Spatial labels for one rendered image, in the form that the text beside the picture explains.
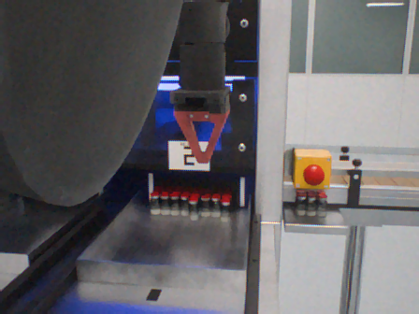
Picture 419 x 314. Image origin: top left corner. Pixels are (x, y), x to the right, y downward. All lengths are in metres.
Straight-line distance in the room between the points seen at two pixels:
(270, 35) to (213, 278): 0.45
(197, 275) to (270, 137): 0.32
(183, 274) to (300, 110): 4.91
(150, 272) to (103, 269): 0.07
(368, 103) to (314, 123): 0.73
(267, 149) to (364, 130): 4.84
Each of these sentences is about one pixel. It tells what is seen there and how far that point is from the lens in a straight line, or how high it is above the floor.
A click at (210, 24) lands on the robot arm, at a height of 1.25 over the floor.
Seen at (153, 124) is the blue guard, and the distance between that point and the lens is 0.81.
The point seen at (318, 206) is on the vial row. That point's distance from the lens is 0.89.
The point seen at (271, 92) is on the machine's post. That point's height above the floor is 1.15.
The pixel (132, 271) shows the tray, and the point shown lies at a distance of 0.62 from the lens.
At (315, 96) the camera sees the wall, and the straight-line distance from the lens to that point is 5.43.
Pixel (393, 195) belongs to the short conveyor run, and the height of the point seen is 0.92.
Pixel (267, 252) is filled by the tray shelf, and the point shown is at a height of 0.88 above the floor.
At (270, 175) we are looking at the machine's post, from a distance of 0.80.
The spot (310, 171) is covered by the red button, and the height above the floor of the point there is 1.01.
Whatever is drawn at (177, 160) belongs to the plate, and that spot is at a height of 1.01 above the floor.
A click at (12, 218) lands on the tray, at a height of 0.88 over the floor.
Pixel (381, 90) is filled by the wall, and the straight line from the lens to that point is 5.59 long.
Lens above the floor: 1.21
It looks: 13 degrees down
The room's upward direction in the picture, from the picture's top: straight up
